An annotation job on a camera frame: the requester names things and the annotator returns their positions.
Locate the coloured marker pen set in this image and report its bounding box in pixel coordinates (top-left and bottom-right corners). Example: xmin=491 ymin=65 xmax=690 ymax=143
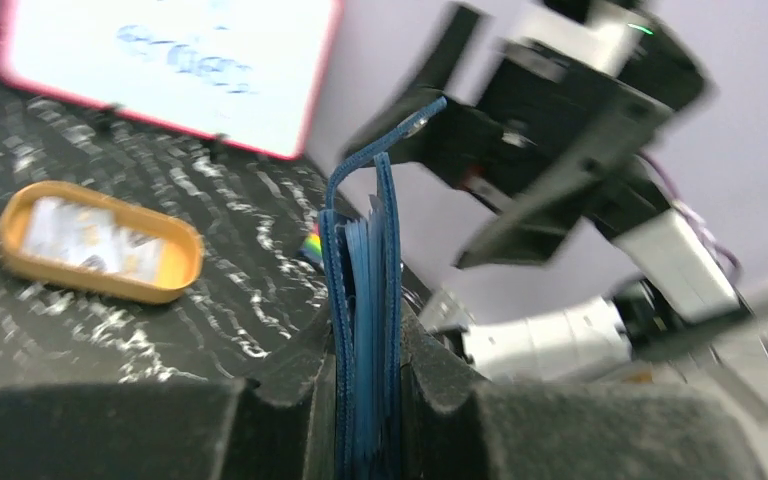
xmin=299 ymin=227 xmax=323 ymax=269

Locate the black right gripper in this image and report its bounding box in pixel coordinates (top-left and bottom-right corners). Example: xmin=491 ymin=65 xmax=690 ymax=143
xmin=344 ymin=1 xmax=707 ymax=269

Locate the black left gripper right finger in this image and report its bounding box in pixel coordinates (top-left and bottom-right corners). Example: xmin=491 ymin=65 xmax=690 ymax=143
xmin=402 ymin=311 xmax=764 ymax=479

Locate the yellow oval tray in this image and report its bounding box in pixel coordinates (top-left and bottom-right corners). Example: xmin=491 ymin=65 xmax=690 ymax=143
xmin=0 ymin=181 xmax=204 ymax=304

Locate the silver credit card stack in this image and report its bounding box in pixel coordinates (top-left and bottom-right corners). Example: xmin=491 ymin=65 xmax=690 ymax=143
xmin=21 ymin=196 xmax=165 ymax=283

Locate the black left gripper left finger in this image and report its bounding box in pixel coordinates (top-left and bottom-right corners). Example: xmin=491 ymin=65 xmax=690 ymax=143
xmin=0 ymin=310 xmax=336 ymax=479

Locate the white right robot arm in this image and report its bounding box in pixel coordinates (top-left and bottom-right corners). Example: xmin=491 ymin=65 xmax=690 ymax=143
xmin=349 ymin=1 xmax=768 ymax=381

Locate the pink framed whiteboard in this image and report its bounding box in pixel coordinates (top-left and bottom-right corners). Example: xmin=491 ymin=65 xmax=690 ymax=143
xmin=0 ymin=1 xmax=343 ymax=159

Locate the blue leather card holder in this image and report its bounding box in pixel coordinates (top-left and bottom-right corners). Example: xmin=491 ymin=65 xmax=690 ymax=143
xmin=318 ymin=97 xmax=447 ymax=479

